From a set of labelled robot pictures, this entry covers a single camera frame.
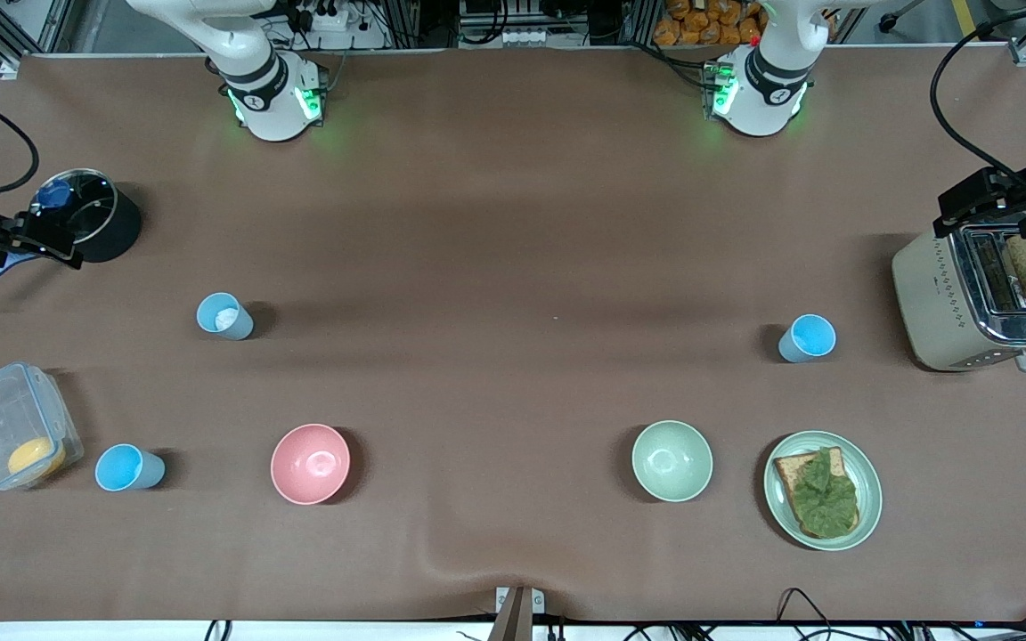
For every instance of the pale green plate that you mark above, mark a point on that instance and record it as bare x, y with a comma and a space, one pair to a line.
869, 485

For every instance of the blue plastic cup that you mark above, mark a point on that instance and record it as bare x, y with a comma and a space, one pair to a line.
809, 338
126, 468

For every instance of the bread slice under lettuce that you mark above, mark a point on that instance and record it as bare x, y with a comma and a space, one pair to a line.
787, 470

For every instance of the pale green bowl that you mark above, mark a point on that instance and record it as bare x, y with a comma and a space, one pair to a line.
671, 461

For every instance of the yellow round food piece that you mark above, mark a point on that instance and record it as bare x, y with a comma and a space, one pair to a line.
36, 457

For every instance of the pink bowl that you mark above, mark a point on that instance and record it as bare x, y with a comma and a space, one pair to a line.
310, 464

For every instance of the green lettuce leaf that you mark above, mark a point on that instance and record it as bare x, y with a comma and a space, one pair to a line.
825, 499

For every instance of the beige and chrome toaster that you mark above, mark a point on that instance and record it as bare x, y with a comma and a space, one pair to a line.
936, 303

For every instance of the glass lid with blue knob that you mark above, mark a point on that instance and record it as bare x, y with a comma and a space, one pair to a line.
93, 206

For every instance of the white power strip with plugs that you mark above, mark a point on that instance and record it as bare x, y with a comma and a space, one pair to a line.
330, 18

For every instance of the blue cup with white inside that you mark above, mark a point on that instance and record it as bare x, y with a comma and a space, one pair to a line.
226, 317

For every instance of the orange bread rolls pile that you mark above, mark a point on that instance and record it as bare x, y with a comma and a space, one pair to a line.
700, 27

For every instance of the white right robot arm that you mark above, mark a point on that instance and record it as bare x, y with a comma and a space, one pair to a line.
255, 80

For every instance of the white empty power strip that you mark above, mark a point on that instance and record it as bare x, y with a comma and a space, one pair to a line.
531, 37

